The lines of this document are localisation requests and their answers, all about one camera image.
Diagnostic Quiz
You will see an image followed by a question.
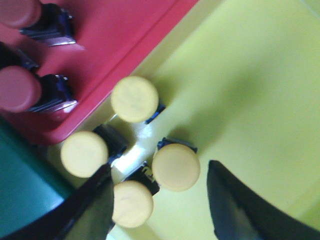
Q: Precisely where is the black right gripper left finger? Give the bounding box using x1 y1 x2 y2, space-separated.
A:
4 163 115 240

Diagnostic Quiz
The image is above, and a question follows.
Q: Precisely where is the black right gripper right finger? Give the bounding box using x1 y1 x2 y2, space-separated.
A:
206 160 320 240

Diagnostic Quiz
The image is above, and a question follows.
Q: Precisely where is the yellow mushroom push button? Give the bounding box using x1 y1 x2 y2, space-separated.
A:
112 161 160 229
110 76 166 124
151 137 201 192
60 124 129 178

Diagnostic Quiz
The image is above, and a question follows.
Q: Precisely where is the red mushroom push button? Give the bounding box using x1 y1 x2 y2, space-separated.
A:
0 66 78 113
0 0 76 47

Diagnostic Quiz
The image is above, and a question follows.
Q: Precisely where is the green conveyor belt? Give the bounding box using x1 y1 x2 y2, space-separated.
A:
0 119 75 237

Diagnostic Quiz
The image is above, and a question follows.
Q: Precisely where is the yellow plastic tray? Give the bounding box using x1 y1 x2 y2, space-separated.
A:
46 0 320 240

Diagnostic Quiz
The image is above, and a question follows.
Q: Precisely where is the red plastic tray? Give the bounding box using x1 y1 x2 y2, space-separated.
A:
0 0 196 145

